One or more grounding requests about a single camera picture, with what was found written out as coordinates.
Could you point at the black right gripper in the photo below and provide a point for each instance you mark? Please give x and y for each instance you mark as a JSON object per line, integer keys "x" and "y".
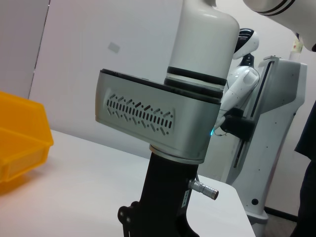
{"x": 165, "y": 197}

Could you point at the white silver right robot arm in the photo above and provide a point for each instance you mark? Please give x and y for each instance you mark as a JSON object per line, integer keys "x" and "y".
{"x": 202, "y": 37}

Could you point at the yellow plastic bin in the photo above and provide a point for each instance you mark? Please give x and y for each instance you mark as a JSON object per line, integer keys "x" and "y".
{"x": 22, "y": 138}

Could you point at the black stand carriage block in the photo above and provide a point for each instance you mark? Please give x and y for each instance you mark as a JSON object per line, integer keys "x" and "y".
{"x": 240, "y": 126}

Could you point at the person in dark clothing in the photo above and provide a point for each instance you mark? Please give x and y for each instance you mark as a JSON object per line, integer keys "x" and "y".
{"x": 308, "y": 185}

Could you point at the white robot lift stand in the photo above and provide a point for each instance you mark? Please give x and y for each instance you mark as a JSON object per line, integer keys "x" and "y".
{"x": 279, "y": 111}

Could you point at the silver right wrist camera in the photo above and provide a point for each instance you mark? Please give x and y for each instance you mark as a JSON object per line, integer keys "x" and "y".
{"x": 148, "y": 116}

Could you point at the yellowish wall sign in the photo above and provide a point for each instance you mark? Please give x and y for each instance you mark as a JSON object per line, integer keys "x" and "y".
{"x": 297, "y": 45}

